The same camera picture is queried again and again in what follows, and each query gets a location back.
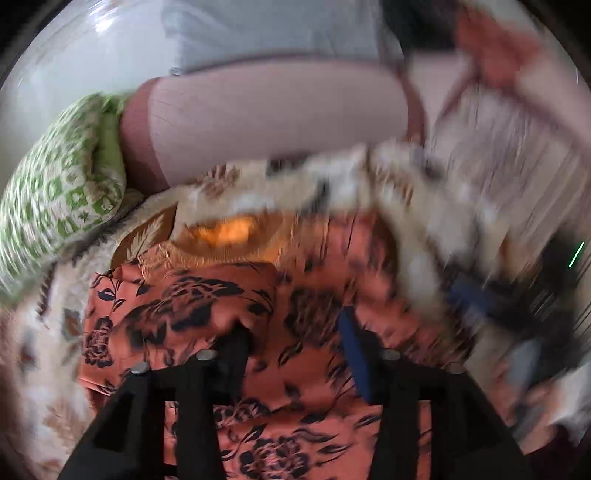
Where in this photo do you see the orange black floral blouse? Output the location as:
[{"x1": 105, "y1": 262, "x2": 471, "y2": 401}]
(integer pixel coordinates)
[{"x1": 79, "y1": 213, "x2": 456, "y2": 479}]

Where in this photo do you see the striped floral pillow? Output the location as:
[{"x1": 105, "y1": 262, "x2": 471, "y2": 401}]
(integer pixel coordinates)
[{"x1": 426, "y1": 83, "x2": 590, "y2": 279}]

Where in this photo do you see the beige leaf-pattern bedspread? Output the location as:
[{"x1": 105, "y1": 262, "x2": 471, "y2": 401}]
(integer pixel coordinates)
[{"x1": 1, "y1": 140, "x2": 570, "y2": 479}]

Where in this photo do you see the pink quilted blanket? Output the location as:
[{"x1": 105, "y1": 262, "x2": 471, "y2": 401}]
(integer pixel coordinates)
[{"x1": 406, "y1": 1, "x2": 590, "y2": 155}]

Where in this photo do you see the salmon knitted cloth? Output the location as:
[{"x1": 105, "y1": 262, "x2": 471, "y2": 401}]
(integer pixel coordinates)
[{"x1": 455, "y1": 5, "x2": 544, "y2": 89}]

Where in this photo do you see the green white checkered pillow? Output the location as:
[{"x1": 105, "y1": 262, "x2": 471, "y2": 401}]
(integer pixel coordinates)
[{"x1": 1, "y1": 93, "x2": 126, "y2": 303}]

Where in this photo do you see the black furry cushion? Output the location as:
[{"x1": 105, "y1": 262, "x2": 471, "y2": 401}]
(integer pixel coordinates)
[{"x1": 381, "y1": 0, "x2": 462, "y2": 56}]

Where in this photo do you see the pink cylindrical bolster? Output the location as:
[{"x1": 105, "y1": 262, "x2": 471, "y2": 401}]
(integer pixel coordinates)
[{"x1": 119, "y1": 57, "x2": 426, "y2": 195}]

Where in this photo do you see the grey pillow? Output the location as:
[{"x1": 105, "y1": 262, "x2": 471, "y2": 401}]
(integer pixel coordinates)
[{"x1": 161, "y1": 0, "x2": 403, "y2": 73}]

